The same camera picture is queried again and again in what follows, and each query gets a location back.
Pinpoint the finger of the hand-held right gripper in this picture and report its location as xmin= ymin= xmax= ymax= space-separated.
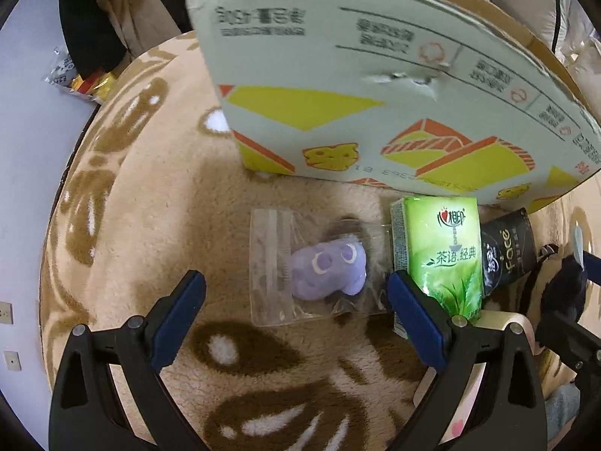
xmin=535 ymin=312 xmax=601 ymax=386

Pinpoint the black tissue pack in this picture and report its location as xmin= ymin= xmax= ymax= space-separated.
xmin=479 ymin=209 xmax=538 ymax=301

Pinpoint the white snack bag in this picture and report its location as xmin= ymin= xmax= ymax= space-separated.
xmin=44 ymin=49 xmax=78 ymax=88

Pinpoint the printed cardboard box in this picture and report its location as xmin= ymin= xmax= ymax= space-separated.
xmin=184 ymin=0 xmax=601 ymax=212

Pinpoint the beige coat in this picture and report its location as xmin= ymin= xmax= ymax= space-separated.
xmin=96 ymin=0 xmax=189 ymax=57

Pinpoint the person's grey trouser leg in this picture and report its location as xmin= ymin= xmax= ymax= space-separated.
xmin=545 ymin=380 xmax=583 ymax=451

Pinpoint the black coat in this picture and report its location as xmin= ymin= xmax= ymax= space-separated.
xmin=56 ymin=0 xmax=132 ymax=80

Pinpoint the black white fluffy plush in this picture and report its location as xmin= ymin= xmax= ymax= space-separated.
xmin=535 ymin=225 xmax=592 ymax=322

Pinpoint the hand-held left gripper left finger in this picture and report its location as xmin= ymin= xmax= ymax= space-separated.
xmin=48 ymin=270 xmax=210 ymax=451

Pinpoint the purple plush toy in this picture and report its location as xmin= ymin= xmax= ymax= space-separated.
xmin=249 ymin=207 xmax=395 ymax=327

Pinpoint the red gold snack bag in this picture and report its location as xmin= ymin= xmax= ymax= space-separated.
xmin=70 ymin=68 xmax=116 ymax=104

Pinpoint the beige printed blanket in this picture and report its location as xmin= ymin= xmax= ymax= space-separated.
xmin=40 ymin=30 xmax=601 ymax=451

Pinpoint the green tissue pack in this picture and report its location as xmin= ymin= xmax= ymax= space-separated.
xmin=390 ymin=196 xmax=484 ymax=339

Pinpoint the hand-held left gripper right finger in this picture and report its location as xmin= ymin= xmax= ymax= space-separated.
xmin=386 ymin=270 xmax=550 ymax=451

